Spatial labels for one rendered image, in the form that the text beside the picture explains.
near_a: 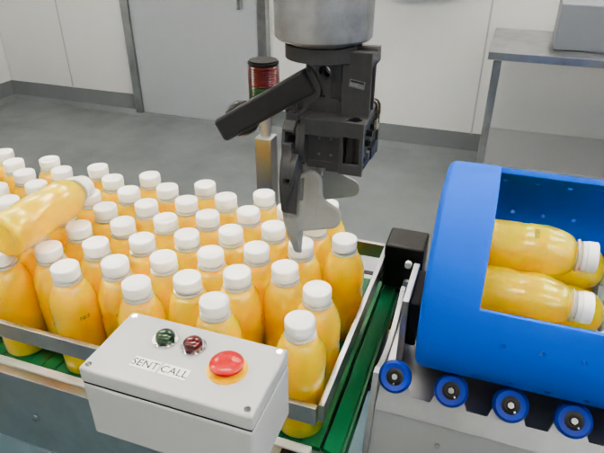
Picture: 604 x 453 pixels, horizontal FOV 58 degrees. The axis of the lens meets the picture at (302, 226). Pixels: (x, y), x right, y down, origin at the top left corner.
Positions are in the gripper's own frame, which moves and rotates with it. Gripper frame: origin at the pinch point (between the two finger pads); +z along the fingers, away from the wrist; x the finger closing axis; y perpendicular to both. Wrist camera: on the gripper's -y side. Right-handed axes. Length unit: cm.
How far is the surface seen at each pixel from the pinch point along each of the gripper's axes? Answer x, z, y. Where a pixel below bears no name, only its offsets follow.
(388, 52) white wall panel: 340, 55, -56
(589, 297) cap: 10.8, 9.4, 32.4
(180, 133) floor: 306, 121, -209
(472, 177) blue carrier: 14.8, -2.2, 16.9
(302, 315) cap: 0.6, 13.1, -0.1
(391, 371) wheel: 6.0, 24.0, 10.8
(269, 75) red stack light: 50, -3, -25
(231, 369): -13.5, 10.1, -2.9
